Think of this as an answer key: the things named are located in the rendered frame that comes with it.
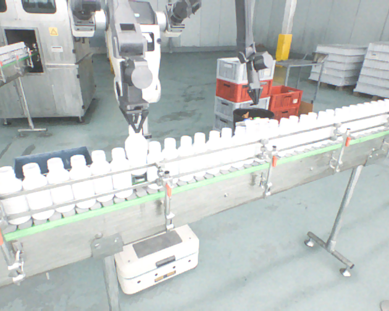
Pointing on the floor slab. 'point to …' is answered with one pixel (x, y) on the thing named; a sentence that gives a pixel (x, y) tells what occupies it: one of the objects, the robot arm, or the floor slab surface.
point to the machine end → (10, 6)
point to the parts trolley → (301, 71)
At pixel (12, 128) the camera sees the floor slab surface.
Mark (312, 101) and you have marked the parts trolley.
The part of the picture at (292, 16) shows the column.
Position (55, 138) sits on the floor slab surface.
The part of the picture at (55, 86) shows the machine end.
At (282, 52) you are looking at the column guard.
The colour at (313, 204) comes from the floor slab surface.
